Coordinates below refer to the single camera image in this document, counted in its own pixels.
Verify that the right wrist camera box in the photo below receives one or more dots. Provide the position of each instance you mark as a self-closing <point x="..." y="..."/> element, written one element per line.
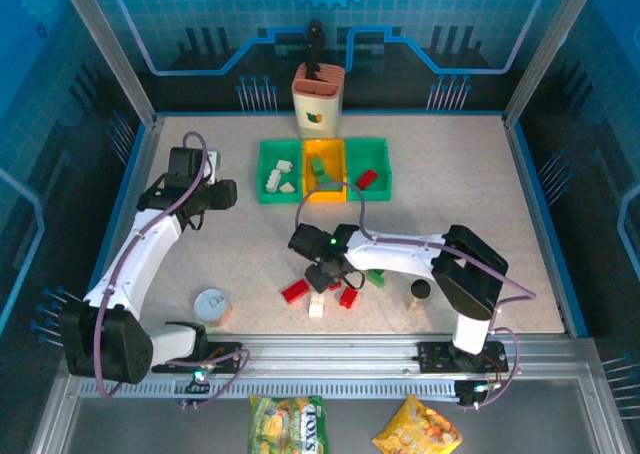
<point x="307" y="239"/>

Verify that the yellow storage bin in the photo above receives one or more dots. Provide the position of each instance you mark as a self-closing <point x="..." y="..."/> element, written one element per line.
<point x="330" y="154"/>

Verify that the tin can pink label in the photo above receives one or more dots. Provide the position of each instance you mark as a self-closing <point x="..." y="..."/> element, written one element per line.
<point x="212" y="304"/>

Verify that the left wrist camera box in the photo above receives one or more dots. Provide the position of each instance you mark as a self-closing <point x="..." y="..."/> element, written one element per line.
<point x="185" y="161"/>

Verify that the aluminium frame post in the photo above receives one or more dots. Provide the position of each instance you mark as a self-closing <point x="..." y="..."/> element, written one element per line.
<point x="111" y="49"/>
<point x="550" y="49"/>

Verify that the green yellow candy bag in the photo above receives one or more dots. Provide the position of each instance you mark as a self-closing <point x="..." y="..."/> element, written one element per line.
<point x="287" y="424"/>

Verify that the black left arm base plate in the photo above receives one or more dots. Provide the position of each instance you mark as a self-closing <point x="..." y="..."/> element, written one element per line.
<point x="225" y="356"/>

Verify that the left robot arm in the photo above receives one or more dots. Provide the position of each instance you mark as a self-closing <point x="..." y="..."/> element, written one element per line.
<point x="145" y="249"/>

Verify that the small black-lidded jar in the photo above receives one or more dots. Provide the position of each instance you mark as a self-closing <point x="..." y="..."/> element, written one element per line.
<point x="420" y="288"/>

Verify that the yellow snack bag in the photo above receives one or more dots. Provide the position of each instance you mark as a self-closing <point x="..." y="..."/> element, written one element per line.
<point x="417" y="431"/>

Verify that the flat green lego brick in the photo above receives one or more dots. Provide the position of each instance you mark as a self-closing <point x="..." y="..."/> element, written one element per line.
<point x="378" y="281"/>

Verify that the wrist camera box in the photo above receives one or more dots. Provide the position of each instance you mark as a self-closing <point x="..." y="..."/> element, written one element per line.
<point x="307" y="239"/>
<point x="185" y="161"/>

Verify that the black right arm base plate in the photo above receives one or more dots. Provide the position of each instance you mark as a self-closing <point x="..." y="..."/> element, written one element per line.
<point x="432" y="356"/>

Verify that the aluminium frame rail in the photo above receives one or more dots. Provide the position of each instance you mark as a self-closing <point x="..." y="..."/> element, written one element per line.
<point x="325" y="354"/>

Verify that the cream knife block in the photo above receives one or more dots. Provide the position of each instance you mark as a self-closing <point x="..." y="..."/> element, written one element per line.
<point x="317" y="106"/>

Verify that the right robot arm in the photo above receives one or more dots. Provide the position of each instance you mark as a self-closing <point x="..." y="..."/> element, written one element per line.
<point x="400" y="256"/>

